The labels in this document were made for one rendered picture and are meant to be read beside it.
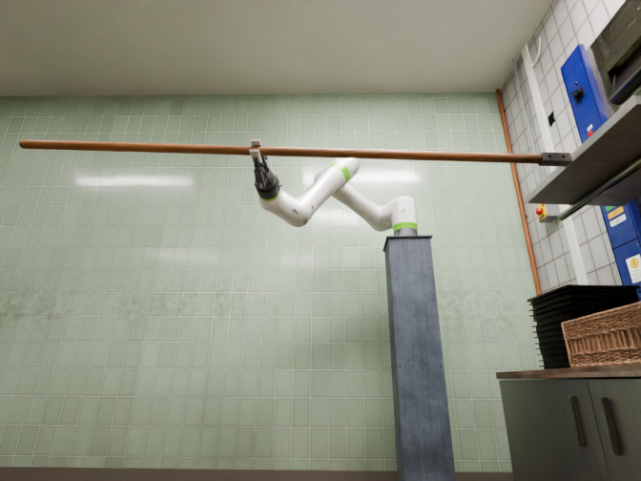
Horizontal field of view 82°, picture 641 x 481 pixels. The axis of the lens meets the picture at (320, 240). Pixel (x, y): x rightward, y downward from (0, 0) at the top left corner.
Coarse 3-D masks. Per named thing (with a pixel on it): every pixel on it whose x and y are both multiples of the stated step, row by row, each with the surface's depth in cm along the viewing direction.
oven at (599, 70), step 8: (600, 32) 178; (592, 48) 183; (592, 56) 183; (600, 56) 178; (592, 64) 183; (600, 64) 178; (600, 72) 178; (600, 80) 178; (608, 80) 173; (600, 88) 178; (608, 88) 173; (640, 88) 155; (608, 96) 173; (608, 104) 173; (608, 112) 173; (640, 200) 155; (640, 208) 155; (640, 216) 155
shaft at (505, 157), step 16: (32, 144) 123; (48, 144) 123; (64, 144) 123; (80, 144) 123; (96, 144) 123; (112, 144) 122; (128, 144) 122; (144, 144) 122; (160, 144) 122; (176, 144) 122; (192, 144) 122; (448, 160) 120; (464, 160) 119; (480, 160) 119; (496, 160) 118; (512, 160) 118; (528, 160) 118
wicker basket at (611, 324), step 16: (640, 304) 96; (576, 320) 121; (592, 320) 114; (608, 320) 108; (624, 320) 101; (640, 320) 96; (576, 336) 122; (592, 336) 115; (608, 336) 108; (624, 336) 102; (640, 336) 127; (576, 352) 122; (592, 352) 114; (608, 352) 108; (624, 352) 102; (640, 352) 96
